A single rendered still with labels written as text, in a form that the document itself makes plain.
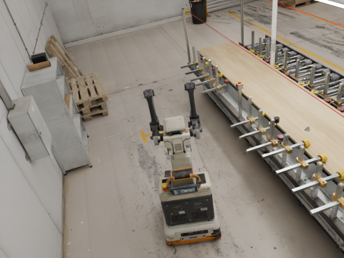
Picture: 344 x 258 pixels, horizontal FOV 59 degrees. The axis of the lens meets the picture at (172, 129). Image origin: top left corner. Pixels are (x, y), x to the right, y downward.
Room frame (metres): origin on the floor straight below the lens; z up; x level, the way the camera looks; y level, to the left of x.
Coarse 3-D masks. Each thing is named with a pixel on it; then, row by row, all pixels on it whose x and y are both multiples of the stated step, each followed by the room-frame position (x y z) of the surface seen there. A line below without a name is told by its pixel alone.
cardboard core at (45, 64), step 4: (48, 60) 4.24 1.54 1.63; (32, 64) 4.20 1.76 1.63; (36, 64) 4.18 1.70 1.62; (40, 64) 4.18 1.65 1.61; (44, 64) 4.19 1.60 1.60; (48, 64) 4.19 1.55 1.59; (28, 68) 4.15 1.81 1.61; (32, 68) 4.16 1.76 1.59; (36, 68) 4.17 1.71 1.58; (40, 68) 4.19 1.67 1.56
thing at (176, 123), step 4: (176, 116) 2.58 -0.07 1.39; (180, 116) 2.56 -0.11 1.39; (164, 120) 2.56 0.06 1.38; (168, 120) 2.55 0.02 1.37; (172, 120) 2.54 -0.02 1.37; (176, 120) 2.53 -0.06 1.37; (180, 120) 2.53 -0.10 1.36; (164, 124) 2.53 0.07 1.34; (168, 124) 2.52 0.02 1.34; (172, 124) 2.51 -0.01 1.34; (176, 124) 2.51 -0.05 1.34; (180, 124) 2.50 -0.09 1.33; (184, 124) 2.51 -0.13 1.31; (164, 128) 2.52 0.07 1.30; (168, 128) 2.49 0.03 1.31; (172, 128) 2.49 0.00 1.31; (176, 128) 2.48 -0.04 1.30; (180, 128) 2.48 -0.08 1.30; (184, 128) 2.49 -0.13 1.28; (168, 132) 2.49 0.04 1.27
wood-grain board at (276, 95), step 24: (216, 48) 5.30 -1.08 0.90; (240, 48) 5.10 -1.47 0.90; (240, 72) 4.19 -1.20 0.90; (264, 72) 4.04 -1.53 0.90; (264, 96) 3.39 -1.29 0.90; (288, 96) 3.28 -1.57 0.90; (312, 96) 3.17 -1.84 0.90; (288, 120) 2.78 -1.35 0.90; (312, 120) 2.70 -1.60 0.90; (336, 120) 2.62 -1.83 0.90; (312, 144) 2.31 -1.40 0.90; (336, 144) 2.24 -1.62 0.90; (336, 168) 1.93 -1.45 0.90
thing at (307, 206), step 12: (228, 84) 4.11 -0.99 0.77; (252, 108) 3.37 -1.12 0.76; (264, 120) 3.07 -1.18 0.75; (240, 132) 3.81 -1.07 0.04; (276, 132) 2.80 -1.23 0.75; (252, 144) 3.37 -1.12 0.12; (288, 144) 2.56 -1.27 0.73; (276, 168) 2.77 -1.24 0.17; (312, 168) 2.14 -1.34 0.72; (312, 216) 2.06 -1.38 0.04; (324, 228) 1.87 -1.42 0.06
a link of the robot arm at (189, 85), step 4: (188, 84) 2.76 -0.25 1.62; (192, 84) 2.75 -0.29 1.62; (188, 88) 2.71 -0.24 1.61; (192, 88) 2.70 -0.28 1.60; (188, 92) 2.69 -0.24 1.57; (192, 92) 2.69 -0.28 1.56; (192, 96) 2.68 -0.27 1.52; (192, 100) 2.67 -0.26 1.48; (192, 104) 2.67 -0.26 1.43; (192, 108) 2.66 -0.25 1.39; (192, 112) 2.65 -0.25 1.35; (192, 116) 2.64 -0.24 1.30; (196, 116) 2.64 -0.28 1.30
